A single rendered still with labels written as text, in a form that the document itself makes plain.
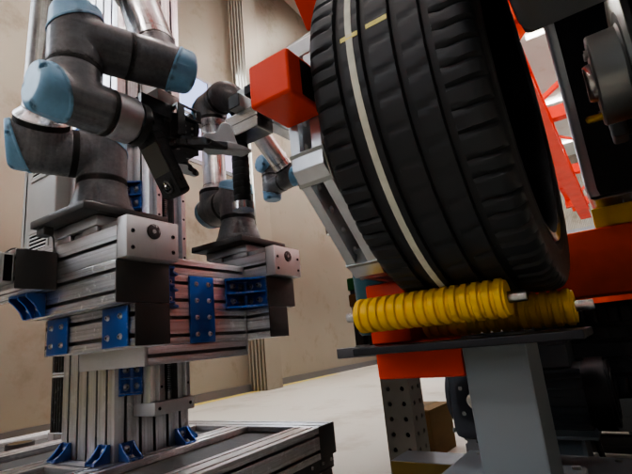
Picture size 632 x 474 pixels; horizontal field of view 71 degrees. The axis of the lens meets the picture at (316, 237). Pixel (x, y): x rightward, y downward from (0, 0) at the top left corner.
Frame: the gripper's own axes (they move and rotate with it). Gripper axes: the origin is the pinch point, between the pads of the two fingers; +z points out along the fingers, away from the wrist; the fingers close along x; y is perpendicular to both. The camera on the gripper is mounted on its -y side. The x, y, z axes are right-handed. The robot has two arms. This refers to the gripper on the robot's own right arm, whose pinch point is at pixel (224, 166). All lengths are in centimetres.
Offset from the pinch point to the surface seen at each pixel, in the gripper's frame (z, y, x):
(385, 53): -11.2, -0.7, -41.1
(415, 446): 80, -70, 4
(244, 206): 3.2, -8.0, -1.6
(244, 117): 2.2, 10.2, -4.1
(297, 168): -5.4, -8.7, -21.6
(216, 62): 314, 342, 324
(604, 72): 17, 0, -64
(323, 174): -4.1, -10.4, -25.4
